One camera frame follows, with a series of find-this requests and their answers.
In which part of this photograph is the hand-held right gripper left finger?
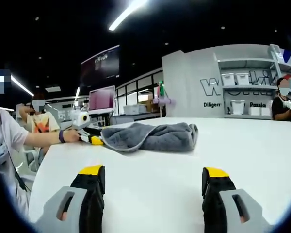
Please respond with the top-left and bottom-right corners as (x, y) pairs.
(35, 165), (106, 233)

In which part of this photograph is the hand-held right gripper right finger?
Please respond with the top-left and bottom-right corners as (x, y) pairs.
(201, 166), (274, 233)

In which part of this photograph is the grey towel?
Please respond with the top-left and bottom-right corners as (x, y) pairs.
(100, 122), (199, 153)

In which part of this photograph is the person's left hand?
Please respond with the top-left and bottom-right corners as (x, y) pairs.
(64, 129), (82, 143)

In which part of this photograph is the computer monitor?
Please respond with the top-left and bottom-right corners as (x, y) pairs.
(88, 85), (116, 115)

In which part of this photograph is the translucent storage crate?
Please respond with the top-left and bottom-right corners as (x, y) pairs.
(123, 104), (148, 115)

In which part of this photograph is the hanging dark display screen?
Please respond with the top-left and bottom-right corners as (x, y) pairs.
(80, 45), (121, 87)

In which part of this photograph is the white table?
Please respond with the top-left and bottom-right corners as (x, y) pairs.
(29, 117), (291, 230)

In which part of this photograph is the ceiling light strip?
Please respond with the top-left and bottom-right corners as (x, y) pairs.
(108, 0), (150, 32)
(11, 74), (34, 97)

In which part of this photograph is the operator in white shirt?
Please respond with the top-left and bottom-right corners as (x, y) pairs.
(0, 106), (31, 220)

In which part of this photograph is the purple rolled mat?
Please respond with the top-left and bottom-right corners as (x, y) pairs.
(152, 97), (177, 106)

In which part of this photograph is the green and pink hanging item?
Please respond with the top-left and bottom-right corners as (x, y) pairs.
(157, 81), (166, 98)

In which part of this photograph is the grey metal shelving rack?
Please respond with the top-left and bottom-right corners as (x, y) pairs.
(213, 43), (291, 119)

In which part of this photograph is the group of white storage boxes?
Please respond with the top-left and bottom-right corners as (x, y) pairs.
(220, 45), (291, 117)

